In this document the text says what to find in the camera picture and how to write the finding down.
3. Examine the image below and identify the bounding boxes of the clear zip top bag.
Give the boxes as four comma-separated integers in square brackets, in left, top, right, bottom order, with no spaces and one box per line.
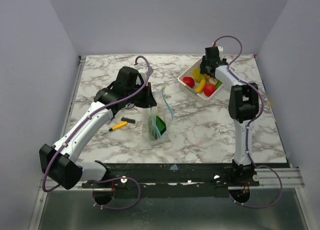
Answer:
[140,86,174,145]

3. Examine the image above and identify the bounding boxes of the toy bok choy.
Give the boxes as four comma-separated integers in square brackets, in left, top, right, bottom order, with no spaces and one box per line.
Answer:
[147,115,167,141]

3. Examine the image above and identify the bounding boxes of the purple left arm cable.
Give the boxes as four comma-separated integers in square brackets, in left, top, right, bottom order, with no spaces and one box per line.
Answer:
[41,55,152,210]

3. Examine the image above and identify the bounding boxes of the yellow toy banana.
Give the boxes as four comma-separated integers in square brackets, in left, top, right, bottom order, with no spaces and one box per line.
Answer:
[195,76,207,94]

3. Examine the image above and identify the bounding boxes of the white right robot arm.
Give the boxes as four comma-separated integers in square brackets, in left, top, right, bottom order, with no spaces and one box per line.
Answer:
[200,46,259,186]

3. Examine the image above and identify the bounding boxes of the yellow toy starfruit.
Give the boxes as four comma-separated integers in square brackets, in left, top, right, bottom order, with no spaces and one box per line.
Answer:
[192,68,203,82]

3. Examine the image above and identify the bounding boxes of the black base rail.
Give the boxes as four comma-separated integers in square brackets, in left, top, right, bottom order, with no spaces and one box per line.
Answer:
[81,163,259,198]

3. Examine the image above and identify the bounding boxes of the red toy tomato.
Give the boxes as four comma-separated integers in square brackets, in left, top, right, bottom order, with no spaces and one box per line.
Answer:
[203,83,216,97]

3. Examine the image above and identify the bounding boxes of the white perforated plastic basket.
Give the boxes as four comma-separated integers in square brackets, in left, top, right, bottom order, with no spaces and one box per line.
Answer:
[177,58,235,106]

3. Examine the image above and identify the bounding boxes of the green toy pepper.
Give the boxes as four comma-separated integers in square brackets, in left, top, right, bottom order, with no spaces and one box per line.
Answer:
[215,80,222,89]

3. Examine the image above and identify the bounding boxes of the toy garlic bulb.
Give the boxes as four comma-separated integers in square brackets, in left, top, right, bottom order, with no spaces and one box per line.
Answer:
[208,77,218,85]

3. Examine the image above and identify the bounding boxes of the black yellow brush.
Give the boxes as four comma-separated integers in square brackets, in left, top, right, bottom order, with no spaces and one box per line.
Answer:
[108,117,136,132]

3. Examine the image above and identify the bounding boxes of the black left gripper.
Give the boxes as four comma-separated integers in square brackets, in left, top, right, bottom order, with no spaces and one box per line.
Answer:
[126,82,158,109]

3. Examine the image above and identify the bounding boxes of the red toy apple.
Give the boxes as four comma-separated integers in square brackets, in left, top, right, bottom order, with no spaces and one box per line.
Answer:
[182,77,195,88]

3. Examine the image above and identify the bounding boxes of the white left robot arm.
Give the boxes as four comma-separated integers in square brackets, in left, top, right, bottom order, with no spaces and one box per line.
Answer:
[39,66,157,189]

